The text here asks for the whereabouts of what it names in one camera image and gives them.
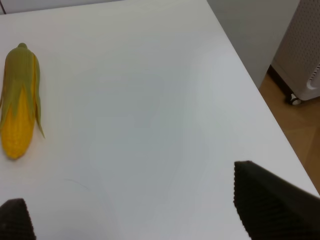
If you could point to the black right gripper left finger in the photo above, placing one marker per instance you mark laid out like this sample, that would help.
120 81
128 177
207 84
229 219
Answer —
15 221

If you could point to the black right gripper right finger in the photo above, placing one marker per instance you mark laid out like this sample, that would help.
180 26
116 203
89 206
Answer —
271 208

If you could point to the white perforated air purifier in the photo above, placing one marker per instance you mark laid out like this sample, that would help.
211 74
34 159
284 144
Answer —
297 60

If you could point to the yellow corn cob green husk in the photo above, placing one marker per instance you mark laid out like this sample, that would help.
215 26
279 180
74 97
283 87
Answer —
20 101

